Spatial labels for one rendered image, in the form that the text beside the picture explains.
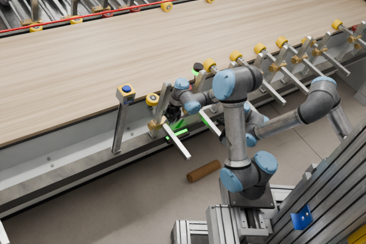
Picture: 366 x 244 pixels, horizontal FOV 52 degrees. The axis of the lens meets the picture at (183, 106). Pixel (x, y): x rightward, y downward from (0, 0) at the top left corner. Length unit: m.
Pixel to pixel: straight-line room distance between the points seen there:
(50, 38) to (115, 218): 1.31
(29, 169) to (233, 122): 1.22
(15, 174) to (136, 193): 1.01
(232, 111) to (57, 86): 1.12
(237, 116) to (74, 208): 1.62
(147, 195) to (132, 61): 1.04
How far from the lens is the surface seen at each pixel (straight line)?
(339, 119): 1.95
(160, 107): 2.12
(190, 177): 3.08
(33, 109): 2.17
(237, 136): 1.59
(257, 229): 1.87
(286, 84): 3.11
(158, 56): 2.58
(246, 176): 1.66
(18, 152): 2.22
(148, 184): 2.98
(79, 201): 2.87
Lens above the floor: 2.54
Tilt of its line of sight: 46 degrees down
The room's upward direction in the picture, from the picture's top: 19 degrees clockwise
